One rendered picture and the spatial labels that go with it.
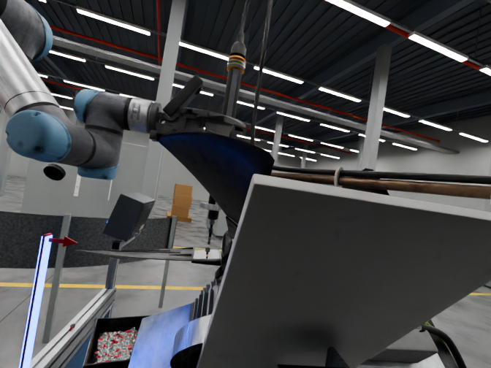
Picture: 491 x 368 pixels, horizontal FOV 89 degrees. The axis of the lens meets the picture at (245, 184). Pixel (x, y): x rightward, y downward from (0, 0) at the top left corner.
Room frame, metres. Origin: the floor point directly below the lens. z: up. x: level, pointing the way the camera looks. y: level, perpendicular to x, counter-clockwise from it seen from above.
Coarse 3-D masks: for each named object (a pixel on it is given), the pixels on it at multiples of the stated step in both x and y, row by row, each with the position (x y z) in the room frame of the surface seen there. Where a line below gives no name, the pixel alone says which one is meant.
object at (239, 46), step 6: (240, 36) 0.59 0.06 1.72; (240, 42) 0.59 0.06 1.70; (234, 48) 0.59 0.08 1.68; (240, 48) 0.59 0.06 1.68; (234, 54) 0.62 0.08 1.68; (240, 54) 0.62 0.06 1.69; (210, 198) 0.59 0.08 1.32; (210, 210) 0.59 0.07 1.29; (210, 216) 0.59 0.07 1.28; (216, 216) 0.59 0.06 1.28
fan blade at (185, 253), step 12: (84, 252) 0.48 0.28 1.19; (96, 252) 0.49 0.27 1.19; (108, 252) 0.52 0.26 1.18; (120, 252) 0.54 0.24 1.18; (132, 252) 0.55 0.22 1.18; (144, 252) 0.56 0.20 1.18; (156, 252) 0.57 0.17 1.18; (168, 252) 0.57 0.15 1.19; (180, 252) 0.59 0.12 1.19; (192, 252) 0.59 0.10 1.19
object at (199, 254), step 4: (196, 252) 0.61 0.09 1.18; (200, 252) 0.62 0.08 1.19; (204, 252) 0.62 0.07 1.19; (208, 252) 0.62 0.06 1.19; (212, 252) 0.62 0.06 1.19; (216, 252) 0.62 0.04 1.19; (220, 252) 0.62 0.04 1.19; (196, 256) 0.58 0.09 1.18; (200, 256) 0.58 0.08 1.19; (204, 256) 0.58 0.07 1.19; (208, 256) 0.58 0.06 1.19; (212, 256) 0.58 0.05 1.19; (216, 256) 0.58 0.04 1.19; (220, 256) 0.58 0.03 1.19; (196, 260) 0.55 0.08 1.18; (200, 260) 0.55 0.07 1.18; (204, 260) 0.56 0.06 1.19; (208, 260) 0.56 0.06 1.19; (212, 260) 0.56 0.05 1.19; (216, 260) 0.56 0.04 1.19; (220, 260) 0.56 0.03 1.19
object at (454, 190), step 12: (300, 180) 0.43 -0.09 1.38; (312, 180) 0.41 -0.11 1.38; (324, 180) 0.39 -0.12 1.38; (348, 180) 0.37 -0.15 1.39; (360, 180) 0.35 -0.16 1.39; (372, 180) 0.34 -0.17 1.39; (384, 180) 0.33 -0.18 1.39; (396, 180) 0.32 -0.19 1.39; (420, 192) 0.30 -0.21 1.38; (432, 192) 0.29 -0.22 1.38; (444, 192) 0.29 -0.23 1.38; (456, 192) 0.28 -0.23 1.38; (468, 192) 0.27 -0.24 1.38; (480, 192) 0.26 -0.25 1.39
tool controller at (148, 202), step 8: (136, 192) 1.33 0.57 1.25; (120, 200) 1.11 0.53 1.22; (128, 200) 1.11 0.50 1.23; (136, 200) 1.12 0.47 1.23; (144, 200) 1.19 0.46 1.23; (152, 200) 1.30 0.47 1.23; (120, 208) 1.11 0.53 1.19; (128, 208) 1.11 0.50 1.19; (136, 208) 1.12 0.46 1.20; (144, 208) 1.15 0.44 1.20; (112, 216) 1.10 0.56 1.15; (120, 216) 1.11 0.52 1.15; (128, 216) 1.11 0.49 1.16; (136, 216) 1.12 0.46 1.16; (144, 216) 1.23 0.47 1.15; (112, 224) 1.10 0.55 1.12; (120, 224) 1.11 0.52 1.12; (128, 224) 1.11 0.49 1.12; (136, 224) 1.14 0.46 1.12; (144, 224) 1.34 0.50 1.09; (104, 232) 1.10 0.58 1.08; (112, 232) 1.11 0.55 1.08; (120, 232) 1.11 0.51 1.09; (128, 232) 1.12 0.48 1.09; (136, 232) 1.16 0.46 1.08
